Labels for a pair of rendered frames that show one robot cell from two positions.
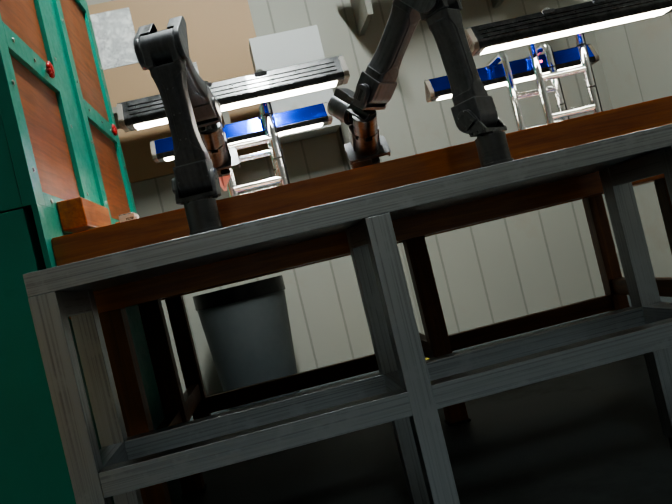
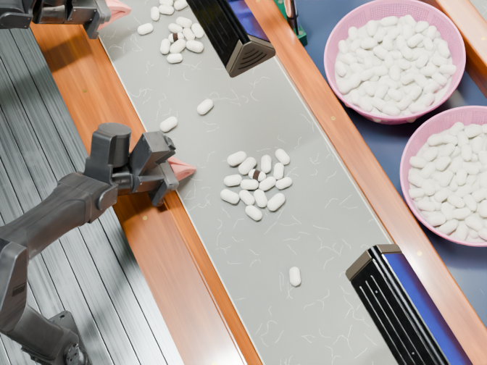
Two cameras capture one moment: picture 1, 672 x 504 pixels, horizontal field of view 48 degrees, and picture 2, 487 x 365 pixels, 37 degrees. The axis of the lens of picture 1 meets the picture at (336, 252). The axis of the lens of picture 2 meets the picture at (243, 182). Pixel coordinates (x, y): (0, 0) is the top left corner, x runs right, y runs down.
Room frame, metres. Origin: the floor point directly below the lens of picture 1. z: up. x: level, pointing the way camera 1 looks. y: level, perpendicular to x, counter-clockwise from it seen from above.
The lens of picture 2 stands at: (1.99, -0.73, 2.01)
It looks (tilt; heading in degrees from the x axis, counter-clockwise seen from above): 67 degrees down; 90
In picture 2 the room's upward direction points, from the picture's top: 23 degrees counter-clockwise
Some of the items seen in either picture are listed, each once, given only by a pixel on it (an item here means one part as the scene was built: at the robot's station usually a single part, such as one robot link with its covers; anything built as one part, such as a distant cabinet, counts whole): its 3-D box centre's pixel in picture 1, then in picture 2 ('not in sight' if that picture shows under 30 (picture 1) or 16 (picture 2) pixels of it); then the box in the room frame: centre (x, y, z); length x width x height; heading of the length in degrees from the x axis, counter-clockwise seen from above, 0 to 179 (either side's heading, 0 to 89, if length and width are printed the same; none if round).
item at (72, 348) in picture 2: (481, 122); (51, 350); (1.56, -0.35, 0.77); 0.09 x 0.06 x 0.06; 136
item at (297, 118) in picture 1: (241, 131); not in sight; (2.60, 0.22, 1.08); 0.62 x 0.08 x 0.07; 95
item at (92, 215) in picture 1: (86, 218); not in sight; (1.94, 0.60, 0.83); 0.30 x 0.06 x 0.07; 5
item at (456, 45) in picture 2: not in sight; (393, 68); (2.34, -0.08, 0.72); 0.27 x 0.27 x 0.10
